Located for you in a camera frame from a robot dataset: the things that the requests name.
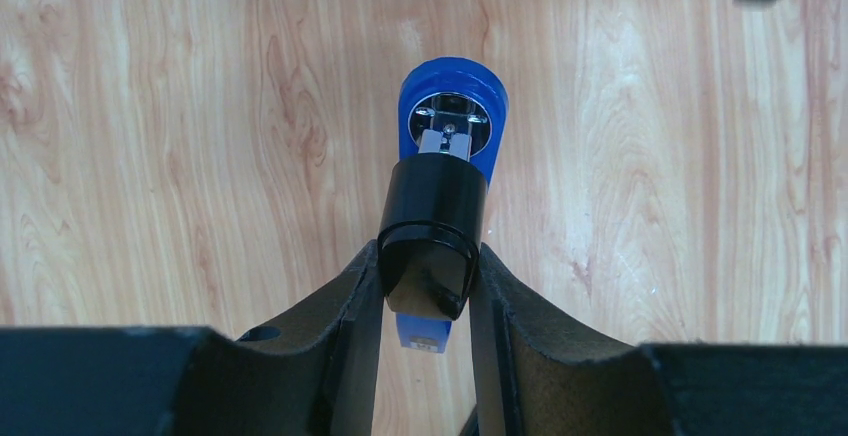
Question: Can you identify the blue tape dispenser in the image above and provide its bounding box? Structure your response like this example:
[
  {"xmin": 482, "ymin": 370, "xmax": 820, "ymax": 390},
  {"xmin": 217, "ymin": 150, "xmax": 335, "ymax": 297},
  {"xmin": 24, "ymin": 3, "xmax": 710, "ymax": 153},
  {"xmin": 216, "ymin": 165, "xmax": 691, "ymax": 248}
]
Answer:
[{"xmin": 377, "ymin": 57, "xmax": 509, "ymax": 353}]

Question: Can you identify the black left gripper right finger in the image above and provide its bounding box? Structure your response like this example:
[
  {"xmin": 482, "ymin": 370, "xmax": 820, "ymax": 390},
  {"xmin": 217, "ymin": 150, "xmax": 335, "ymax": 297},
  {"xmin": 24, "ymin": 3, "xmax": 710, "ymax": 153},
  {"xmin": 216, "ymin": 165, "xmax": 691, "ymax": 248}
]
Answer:
[{"xmin": 469, "ymin": 247, "xmax": 847, "ymax": 435}]

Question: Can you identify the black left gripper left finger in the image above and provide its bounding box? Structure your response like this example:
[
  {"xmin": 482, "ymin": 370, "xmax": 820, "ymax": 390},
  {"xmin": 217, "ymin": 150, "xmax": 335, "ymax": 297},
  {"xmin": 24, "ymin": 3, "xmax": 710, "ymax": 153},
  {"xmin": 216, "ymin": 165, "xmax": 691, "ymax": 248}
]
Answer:
[{"xmin": 1, "ymin": 242, "xmax": 383, "ymax": 435}]

